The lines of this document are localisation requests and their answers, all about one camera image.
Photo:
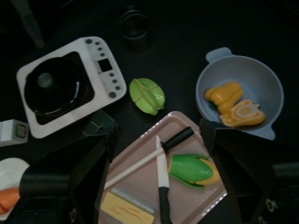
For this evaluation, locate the small black round cup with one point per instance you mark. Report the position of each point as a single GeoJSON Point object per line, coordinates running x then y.
{"type": "Point", "coordinates": [133, 24]}

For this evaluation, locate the white toy induction stove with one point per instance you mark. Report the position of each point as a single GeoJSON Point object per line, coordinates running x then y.
{"type": "Point", "coordinates": [69, 86]}

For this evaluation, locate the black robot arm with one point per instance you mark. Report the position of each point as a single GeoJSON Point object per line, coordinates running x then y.
{"type": "Point", "coordinates": [29, 22]}

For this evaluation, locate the small white toy box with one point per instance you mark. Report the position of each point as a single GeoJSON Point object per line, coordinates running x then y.
{"type": "Point", "coordinates": [12, 132]}

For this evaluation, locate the pink toy tray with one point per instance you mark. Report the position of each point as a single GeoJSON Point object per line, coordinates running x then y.
{"type": "Point", "coordinates": [136, 180]}

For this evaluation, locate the light blue toy bowl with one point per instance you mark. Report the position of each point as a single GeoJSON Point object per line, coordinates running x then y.
{"type": "Point", "coordinates": [248, 78]}

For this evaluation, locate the yellow toy pepper slice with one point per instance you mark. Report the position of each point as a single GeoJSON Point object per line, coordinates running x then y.
{"type": "Point", "coordinates": [242, 113]}

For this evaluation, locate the orange toy carrot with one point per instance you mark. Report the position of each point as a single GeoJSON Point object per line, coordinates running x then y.
{"type": "Point", "coordinates": [8, 199]}

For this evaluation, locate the black toy pan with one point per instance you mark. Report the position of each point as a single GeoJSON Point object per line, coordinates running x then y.
{"type": "Point", "coordinates": [56, 86]}

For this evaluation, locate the green toy star fruit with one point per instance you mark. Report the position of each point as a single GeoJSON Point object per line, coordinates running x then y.
{"type": "Point", "coordinates": [146, 95]}

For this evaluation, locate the yellow toy butter block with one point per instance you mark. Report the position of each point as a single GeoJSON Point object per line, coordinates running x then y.
{"type": "Point", "coordinates": [125, 209]}

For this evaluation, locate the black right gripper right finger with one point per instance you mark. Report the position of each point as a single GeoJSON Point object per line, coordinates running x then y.
{"type": "Point", "coordinates": [248, 172]}

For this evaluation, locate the white toy plate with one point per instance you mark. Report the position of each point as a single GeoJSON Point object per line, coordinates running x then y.
{"type": "Point", "coordinates": [9, 172]}

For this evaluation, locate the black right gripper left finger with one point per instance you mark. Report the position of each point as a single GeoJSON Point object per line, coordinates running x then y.
{"type": "Point", "coordinates": [57, 178]}

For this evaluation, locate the yellow toy bell pepper half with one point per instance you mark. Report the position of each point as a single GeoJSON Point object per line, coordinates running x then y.
{"type": "Point", "coordinates": [224, 96]}

